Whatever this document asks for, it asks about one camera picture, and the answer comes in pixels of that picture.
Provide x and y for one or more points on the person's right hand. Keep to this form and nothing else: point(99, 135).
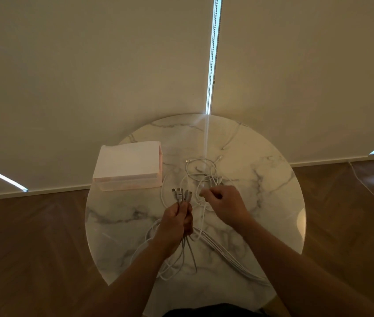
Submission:
point(228, 204)

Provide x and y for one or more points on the person's left hand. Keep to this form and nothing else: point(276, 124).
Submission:
point(173, 227)

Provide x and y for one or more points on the white pink box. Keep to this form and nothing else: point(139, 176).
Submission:
point(126, 160)

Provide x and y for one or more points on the person's right forearm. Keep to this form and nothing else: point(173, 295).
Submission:
point(306, 277)

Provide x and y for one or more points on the person's left forearm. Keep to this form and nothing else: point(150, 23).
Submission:
point(127, 287)

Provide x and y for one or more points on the round marble table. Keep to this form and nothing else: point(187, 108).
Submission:
point(266, 194)

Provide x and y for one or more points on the black shorts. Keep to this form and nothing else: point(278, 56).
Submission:
point(213, 311)

